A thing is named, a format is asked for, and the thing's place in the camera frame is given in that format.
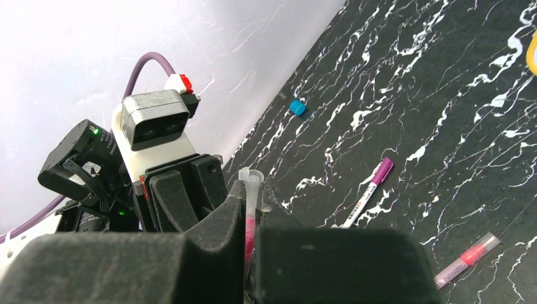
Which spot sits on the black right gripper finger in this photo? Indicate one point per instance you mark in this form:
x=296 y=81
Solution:
x=297 y=264

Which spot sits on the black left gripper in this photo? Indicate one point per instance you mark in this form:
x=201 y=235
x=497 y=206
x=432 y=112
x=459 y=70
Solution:
x=201 y=265

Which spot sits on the clear grey pen cap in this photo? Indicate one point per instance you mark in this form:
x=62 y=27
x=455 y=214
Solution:
x=253 y=180

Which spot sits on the white marker pen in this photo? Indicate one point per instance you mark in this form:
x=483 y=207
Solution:
x=380 y=175

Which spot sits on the dark pink pen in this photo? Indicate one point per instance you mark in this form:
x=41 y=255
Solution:
x=250 y=229

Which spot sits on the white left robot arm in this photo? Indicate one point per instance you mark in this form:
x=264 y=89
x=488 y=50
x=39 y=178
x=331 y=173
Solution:
x=25 y=239

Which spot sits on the blue capped black marker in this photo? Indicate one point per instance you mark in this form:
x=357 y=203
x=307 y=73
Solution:
x=294 y=105

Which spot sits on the yellow framed whiteboard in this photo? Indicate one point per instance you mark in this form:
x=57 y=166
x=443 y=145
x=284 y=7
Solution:
x=531 y=55

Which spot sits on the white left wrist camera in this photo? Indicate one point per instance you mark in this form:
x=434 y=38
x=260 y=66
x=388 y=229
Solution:
x=149 y=128

